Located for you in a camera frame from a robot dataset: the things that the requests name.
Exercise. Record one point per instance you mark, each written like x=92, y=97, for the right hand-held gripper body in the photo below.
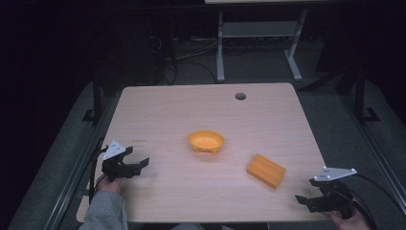
x=335, y=191

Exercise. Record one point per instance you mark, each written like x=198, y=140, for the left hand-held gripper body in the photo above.
x=112, y=153

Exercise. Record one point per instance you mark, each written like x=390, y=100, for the orange rectangular block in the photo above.
x=266, y=171

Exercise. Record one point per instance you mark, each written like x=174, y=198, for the orange bowl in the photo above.
x=206, y=141

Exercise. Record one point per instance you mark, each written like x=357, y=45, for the person's left hand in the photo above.
x=110, y=185

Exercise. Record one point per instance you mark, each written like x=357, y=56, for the person's right hand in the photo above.
x=349, y=223

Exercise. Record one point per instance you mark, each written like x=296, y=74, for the black metal stand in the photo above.
x=360, y=96
x=96, y=99

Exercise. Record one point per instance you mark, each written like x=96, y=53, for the aluminium frame rail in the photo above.
x=70, y=188
x=379, y=159

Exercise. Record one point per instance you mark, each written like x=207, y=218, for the white metal desk frame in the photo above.
x=220, y=48

